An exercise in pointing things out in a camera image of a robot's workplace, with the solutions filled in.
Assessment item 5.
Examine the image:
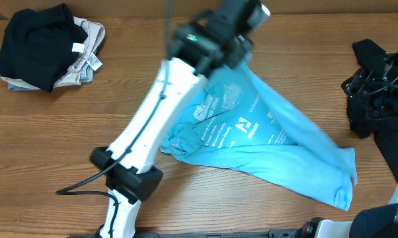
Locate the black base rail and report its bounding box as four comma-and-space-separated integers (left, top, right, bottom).
66, 229, 305, 238

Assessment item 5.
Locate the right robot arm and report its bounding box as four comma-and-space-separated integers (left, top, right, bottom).
289, 40, 398, 238

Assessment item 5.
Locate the grey-blue folded garment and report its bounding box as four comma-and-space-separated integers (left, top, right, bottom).
8, 63, 93, 91

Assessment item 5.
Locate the light blue t-shirt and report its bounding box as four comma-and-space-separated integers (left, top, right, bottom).
160, 62, 357, 211

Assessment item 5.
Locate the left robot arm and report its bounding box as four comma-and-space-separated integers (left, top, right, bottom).
90, 1, 270, 237

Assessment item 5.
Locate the black folded garment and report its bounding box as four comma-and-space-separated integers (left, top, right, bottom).
0, 3, 88, 92

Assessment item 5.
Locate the black crumpled garment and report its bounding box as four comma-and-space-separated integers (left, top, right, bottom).
348, 39, 398, 180

